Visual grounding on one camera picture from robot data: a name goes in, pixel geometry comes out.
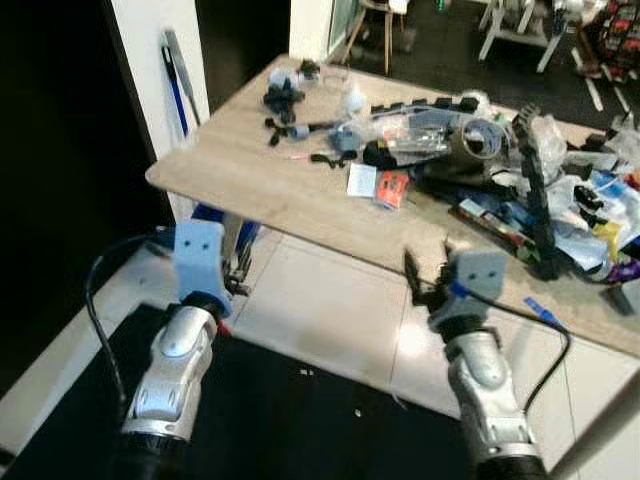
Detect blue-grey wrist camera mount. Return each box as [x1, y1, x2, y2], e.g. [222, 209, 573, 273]
[173, 219, 230, 303]
[445, 250, 509, 309]

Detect white metal rack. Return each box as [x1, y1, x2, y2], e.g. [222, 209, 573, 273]
[477, 0, 574, 74]

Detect grey hanging tool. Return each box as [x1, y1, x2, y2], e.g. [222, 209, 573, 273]
[164, 29, 202, 128]

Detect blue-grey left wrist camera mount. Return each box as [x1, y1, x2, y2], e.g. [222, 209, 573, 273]
[173, 219, 230, 303]

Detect blue white plastic bag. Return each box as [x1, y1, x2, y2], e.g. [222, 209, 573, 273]
[554, 169, 640, 267]

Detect long black drag chain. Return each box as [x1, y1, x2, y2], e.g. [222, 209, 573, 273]
[512, 103, 564, 282]

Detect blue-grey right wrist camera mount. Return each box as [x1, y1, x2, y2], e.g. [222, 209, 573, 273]
[445, 250, 509, 309]

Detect small white bottle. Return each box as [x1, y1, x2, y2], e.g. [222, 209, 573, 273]
[341, 79, 370, 114]

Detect blue box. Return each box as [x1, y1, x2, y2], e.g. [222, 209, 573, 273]
[192, 202, 240, 237]

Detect short black drag chain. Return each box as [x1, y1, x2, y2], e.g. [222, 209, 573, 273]
[369, 96, 483, 118]

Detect long dark flat box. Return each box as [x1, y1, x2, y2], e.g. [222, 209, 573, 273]
[454, 197, 533, 257]

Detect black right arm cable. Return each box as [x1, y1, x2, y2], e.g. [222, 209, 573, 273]
[480, 294, 574, 414]

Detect yellow small item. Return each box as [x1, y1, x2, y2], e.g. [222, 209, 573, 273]
[593, 221, 624, 264]

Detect red paper card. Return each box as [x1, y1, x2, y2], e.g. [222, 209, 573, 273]
[376, 170, 412, 211]

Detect light wooden table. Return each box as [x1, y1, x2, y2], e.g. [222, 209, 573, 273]
[146, 54, 640, 359]

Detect blue hanging tool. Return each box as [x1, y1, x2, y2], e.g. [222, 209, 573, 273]
[162, 45, 190, 139]

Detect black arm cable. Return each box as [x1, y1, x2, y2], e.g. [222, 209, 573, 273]
[480, 294, 574, 414]
[84, 231, 179, 403]

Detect wooden stool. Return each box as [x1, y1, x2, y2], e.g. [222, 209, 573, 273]
[344, 0, 412, 74]

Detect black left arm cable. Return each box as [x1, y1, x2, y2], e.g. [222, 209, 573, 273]
[84, 231, 179, 403]

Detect purple packet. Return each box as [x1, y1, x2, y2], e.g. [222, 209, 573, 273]
[597, 254, 640, 287]

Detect white paper card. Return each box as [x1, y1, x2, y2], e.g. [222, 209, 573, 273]
[346, 162, 379, 198]

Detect clear plastic bag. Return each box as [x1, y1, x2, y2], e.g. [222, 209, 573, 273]
[368, 107, 473, 162]

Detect grey-blue small block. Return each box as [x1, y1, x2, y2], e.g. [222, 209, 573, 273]
[329, 124, 364, 157]

